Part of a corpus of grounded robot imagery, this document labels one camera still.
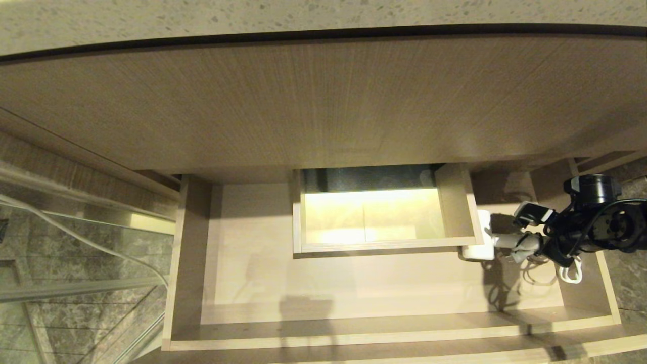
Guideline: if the white hair dryer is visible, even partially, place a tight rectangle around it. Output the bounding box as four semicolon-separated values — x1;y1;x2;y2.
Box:
461;210;542;263

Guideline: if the light wooden drawer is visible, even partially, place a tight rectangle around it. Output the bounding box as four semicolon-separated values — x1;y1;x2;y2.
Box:
126;158;647;364

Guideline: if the light wooden vanity cabinet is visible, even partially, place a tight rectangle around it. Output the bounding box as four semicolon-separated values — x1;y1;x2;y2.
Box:
0;35;647;203

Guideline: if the speckled stone countertop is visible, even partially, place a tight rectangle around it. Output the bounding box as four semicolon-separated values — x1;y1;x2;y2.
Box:
0;0;647;57

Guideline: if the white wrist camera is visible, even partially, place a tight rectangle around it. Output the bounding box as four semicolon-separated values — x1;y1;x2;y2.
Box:
514;201;558;228

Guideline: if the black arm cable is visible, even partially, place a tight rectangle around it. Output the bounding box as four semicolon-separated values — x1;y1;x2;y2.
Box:
543;198;647;253

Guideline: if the thin white cable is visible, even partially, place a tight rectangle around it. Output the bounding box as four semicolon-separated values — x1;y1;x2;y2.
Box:
0;195;170;290

